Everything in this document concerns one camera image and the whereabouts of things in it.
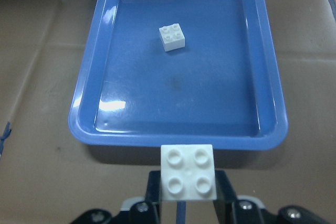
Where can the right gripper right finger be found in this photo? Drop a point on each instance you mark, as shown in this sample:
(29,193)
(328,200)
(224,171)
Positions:
(230,209)

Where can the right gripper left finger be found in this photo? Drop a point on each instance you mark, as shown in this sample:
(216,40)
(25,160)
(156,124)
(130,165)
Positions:
(148,210)

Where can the brown paper table cover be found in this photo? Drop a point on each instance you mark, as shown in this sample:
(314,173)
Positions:
(48,176)

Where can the white block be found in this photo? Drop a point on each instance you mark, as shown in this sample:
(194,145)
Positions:
(172,37)
(188,172)

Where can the blue plastic tray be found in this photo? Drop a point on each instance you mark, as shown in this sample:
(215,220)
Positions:
(223,88)

